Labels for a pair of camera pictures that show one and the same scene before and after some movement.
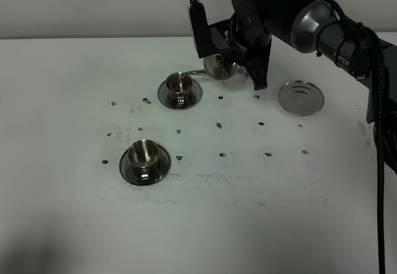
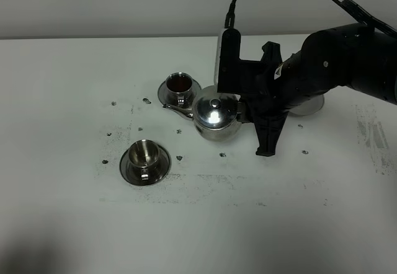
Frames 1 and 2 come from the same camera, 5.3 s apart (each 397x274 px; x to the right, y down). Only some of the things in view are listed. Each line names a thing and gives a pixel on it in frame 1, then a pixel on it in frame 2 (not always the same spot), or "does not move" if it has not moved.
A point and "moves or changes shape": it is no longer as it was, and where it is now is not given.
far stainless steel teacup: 179,88 does not move
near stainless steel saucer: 165,162 does not move
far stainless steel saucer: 195,98 does not move
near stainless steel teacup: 143,159 does not move
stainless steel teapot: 224,70 moves or changes shape
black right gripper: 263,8 → 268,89
